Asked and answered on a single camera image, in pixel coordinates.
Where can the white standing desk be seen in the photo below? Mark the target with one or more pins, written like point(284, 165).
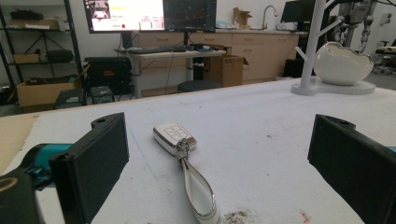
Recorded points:
point(174, 67)

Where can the small black monitor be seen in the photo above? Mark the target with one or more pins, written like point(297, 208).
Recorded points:
point(297, 12)

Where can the wooden cabinet counter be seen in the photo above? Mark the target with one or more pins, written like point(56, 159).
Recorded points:
point(264, 53)

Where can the white tree-shaped stand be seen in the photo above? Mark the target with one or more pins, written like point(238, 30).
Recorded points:
point(314, 62)

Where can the black metal shelf rack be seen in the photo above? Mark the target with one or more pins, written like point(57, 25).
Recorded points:
point(40, 40)

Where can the small torn cardboard box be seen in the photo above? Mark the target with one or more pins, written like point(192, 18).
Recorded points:
point(241, 17)

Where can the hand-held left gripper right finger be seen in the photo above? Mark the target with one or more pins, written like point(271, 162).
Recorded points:
point(355, 161)

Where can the white egg-shaped bowl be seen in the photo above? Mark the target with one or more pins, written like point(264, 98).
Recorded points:
point(341, 63)

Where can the black equipment case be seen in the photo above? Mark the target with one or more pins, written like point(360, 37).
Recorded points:
point(109, 74)

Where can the open cardboard box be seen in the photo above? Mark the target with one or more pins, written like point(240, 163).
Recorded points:
point(43, 91)

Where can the large monitor with dark screen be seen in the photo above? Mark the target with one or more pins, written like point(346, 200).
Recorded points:
point(190, 15)

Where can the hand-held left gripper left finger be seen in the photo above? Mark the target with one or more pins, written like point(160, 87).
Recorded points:
point(90, 161)

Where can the large monitor with bright screen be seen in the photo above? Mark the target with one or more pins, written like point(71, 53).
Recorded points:
point(124, 15)

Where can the tall cardboard box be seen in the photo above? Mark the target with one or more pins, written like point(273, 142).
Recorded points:
point(225, 70)

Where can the metal sink faucet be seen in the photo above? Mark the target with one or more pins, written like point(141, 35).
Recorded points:
point(268, 15)

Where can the dark green box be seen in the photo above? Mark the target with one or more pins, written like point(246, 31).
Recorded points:
point(70, 99)

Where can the black keyboard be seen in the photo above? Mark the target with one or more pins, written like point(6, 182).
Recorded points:
point(157, 50)

